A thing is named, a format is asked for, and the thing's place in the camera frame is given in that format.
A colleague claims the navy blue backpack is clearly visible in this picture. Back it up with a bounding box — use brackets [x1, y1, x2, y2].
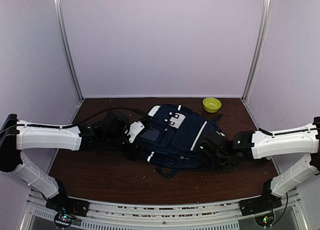
[137, 104, 226, 179]

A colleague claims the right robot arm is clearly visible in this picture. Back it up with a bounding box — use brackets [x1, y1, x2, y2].
[196, 116, 320, 211]

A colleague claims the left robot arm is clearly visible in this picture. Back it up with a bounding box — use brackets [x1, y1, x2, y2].
[0, 111, 145, 212]

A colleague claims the green bowl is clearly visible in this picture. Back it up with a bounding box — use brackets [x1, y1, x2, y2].
[202, 97, 222, 113]

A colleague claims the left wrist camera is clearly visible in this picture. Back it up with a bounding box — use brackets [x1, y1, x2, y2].
[124, 121, 145, 144]

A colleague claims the left black cable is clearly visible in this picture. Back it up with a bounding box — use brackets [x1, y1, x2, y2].
[0, 106, 151, 136]

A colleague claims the aluminium front rail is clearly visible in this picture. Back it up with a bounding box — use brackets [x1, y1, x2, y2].
[19, 189, 311, 230]

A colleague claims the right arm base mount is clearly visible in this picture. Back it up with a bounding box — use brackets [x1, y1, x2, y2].
[238, 194, 282, 216]

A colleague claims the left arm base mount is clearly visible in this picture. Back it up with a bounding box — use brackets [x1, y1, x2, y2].
[45, 198, 90, 217]

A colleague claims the right aluminium post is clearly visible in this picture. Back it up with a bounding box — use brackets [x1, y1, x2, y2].
[241, 0, 272, 103]

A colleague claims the aluminium post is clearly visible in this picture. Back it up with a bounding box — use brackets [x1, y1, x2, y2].
[241, 0, 272, 103]
[53, 0, 84, 102]

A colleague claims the left aluminium post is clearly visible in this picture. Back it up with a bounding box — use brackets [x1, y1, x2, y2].
[53, 0, 84, 102]

